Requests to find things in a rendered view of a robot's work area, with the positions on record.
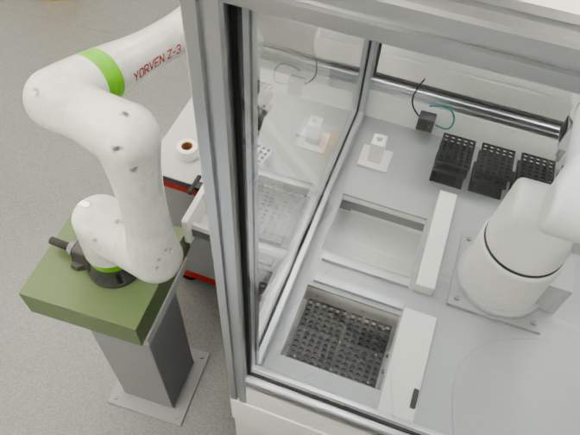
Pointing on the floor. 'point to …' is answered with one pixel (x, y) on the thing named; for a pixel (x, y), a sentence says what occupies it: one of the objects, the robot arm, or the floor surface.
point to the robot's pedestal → (156, 365)
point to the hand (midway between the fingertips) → (243, 145)
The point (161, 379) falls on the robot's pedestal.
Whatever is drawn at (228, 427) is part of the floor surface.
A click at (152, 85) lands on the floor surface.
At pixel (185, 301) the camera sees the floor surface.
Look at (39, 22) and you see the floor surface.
